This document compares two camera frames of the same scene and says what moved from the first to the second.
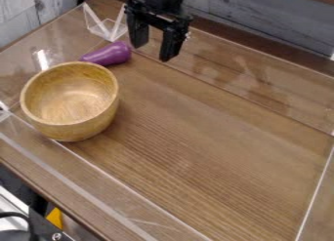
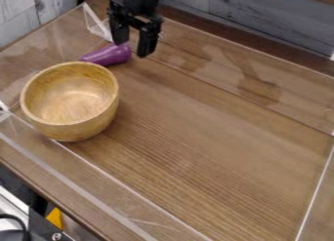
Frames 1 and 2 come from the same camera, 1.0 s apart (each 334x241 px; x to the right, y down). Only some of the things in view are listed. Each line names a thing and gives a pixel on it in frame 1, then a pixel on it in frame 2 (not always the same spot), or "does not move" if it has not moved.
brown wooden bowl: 70,100 does not move
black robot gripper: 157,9 → 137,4
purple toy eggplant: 110,54 does not move
